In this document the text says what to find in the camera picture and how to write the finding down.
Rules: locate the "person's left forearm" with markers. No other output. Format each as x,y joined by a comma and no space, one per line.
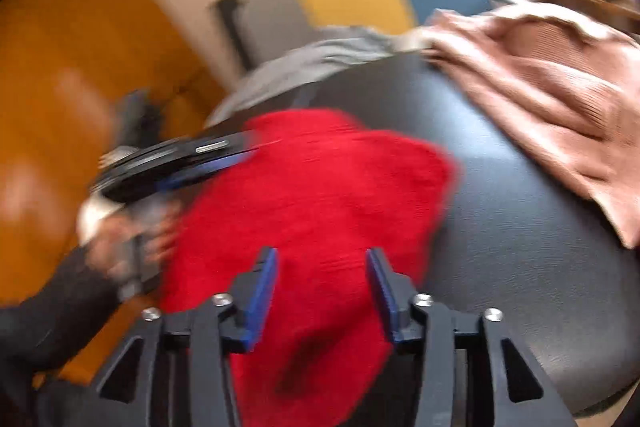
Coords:
50,317

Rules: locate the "grey panel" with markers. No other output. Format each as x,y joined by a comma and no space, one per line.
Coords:
270,27

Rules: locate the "red knit sweater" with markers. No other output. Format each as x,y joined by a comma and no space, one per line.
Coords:
320,207

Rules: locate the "pink knit sweater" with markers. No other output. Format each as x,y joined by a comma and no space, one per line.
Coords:
550,82

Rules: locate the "orange wooden door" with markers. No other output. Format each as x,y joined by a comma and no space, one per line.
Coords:
75,32

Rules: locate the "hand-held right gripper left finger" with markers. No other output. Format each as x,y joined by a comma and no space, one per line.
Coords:
265,287

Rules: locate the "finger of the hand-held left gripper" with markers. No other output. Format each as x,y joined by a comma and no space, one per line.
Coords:
200,157

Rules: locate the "person's left hand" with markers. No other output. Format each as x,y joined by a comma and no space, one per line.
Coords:
110,242

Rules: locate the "grey cloth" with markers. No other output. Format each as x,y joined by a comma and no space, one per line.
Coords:
310,57

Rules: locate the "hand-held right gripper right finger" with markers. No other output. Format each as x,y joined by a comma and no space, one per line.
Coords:
382,292

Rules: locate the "black leather table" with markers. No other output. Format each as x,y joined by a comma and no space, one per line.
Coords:
500,232

